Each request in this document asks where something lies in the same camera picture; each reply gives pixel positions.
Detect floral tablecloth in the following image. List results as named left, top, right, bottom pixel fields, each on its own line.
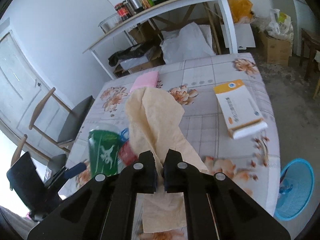
left=59, top=53, right=280, bottom=216

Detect green plastic cup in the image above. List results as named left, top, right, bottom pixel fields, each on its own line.
left=88, top=123, right=121, bottom=177

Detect white cardboard box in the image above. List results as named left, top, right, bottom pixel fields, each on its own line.
left=234, top=23, right=256, bottom=50

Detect glass bowl on shelf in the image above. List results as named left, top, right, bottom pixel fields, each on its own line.
left=99, top=13, right=121, bottom=33

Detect blue wrapper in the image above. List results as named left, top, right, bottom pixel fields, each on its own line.
left=120, top=127, right=129, bottom=143

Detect cardboard box on floor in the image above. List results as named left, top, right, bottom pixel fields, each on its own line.
left=259, top=32, right=292, bottom=66

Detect pink foam pad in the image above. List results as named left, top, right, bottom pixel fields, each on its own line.
left=130, top=71, right=159, bottom=93

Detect white sack under table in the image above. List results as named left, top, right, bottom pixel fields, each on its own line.
left=161, top=22, right=216, bottom=64

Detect white side table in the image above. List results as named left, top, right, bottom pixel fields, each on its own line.
left=85, top=0, right=238, bottom=80

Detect red sauce jar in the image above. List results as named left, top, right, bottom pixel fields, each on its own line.
left=114, top=2, right=132, bottom=22

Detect dark wooden stool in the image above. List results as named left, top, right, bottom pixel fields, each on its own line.
left=299, top=28, right=319, bottom=81

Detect red drink can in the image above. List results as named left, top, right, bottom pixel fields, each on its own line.
left=118, top=141, right=138, bottom=166

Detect silver refrigerator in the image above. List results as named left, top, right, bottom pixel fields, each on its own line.
left=292, top=0, right=319, bottom=56

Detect blue plastic waste basket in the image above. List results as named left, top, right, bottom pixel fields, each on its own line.
left=274, top=158, right=315, bottom=221

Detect white door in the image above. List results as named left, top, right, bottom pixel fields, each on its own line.
left=1, top=19, right=71, bottom=163

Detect yellow plastic bag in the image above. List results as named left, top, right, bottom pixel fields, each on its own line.
left=227, top=0, right=254, bottom=24

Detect white orange medicine box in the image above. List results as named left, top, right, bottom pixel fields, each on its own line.
left=213, top=79, right=268, bottom=140

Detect beige paper napkin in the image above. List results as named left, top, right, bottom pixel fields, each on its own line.
left=125, top=87, right=208, bottom=233

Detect white bags on box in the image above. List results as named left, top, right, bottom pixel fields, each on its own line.
left=266, top=9, right=294, bottom=42

